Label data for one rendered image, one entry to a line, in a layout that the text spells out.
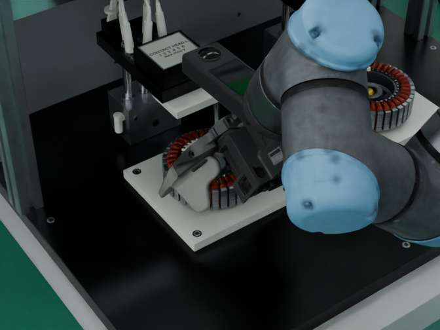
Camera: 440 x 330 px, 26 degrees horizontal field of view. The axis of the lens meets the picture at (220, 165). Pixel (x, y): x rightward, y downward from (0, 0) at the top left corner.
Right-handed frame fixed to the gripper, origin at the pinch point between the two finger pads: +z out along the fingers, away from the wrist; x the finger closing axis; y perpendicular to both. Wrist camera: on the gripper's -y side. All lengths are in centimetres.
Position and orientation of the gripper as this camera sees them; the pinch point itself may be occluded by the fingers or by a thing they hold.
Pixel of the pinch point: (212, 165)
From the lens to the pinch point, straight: 109.1
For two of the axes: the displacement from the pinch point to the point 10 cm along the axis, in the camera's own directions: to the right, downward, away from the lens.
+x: 8.2, -3.8, 4.4
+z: -2.9, 3.9, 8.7
